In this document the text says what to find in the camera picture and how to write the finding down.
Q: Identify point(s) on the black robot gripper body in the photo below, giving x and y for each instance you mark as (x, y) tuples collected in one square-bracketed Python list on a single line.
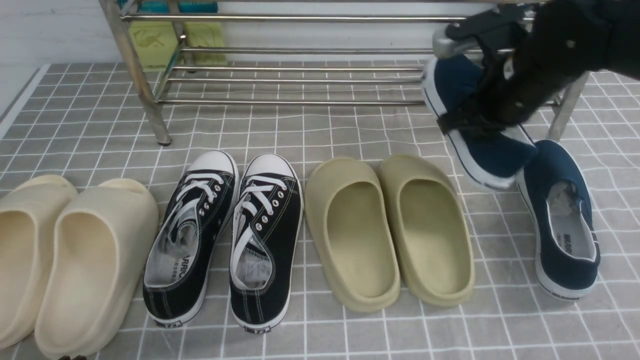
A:
[(567, 39)]

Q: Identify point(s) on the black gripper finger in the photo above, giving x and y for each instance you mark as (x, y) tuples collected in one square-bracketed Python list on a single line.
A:
[(468, 118), (492, 30)]

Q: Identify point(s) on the navy slip-on shoe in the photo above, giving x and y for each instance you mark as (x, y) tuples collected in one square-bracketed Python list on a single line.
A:
[(567, 251), (491, 160)]

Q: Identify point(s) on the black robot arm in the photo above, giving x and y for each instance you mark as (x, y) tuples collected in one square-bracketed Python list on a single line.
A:
[(623, 51)]

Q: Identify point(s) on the silver metal shoe rack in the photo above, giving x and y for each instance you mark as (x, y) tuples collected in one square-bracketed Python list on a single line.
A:
[(119, 18)]

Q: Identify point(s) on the olive foam slipper right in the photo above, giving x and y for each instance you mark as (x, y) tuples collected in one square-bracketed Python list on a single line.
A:
[(429, 230)]

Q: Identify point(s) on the olive foam slipper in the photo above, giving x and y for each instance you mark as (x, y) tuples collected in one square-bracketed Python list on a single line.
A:
[(429, 230), (346, 217)]

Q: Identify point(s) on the olive foam slipper left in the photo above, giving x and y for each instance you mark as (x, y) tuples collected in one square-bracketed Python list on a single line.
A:
[(346, 217)]

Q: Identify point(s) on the black canvas sneaker right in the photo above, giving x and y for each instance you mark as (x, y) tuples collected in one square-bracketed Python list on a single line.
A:
[(266, 223)]

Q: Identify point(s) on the black canvas sneaker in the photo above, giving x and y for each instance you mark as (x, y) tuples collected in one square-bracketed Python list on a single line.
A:
[(266, 223), (175, 278)]

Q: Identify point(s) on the green block right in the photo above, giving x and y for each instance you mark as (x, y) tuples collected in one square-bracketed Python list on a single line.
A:
[(206, 35)]

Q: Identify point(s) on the black canvas sneaker left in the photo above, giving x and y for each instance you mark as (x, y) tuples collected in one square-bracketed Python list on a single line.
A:
[(175, 278)]

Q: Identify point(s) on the cream foam slipper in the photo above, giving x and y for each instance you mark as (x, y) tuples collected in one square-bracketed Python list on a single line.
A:
[(101, 242), (27, 219)]

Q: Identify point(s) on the grey checked floor cloth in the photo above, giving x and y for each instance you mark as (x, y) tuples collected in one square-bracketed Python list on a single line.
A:
[(83, 122)]

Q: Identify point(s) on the cream foam slipper far left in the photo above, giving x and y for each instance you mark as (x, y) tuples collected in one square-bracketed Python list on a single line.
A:
[(27, 219)]

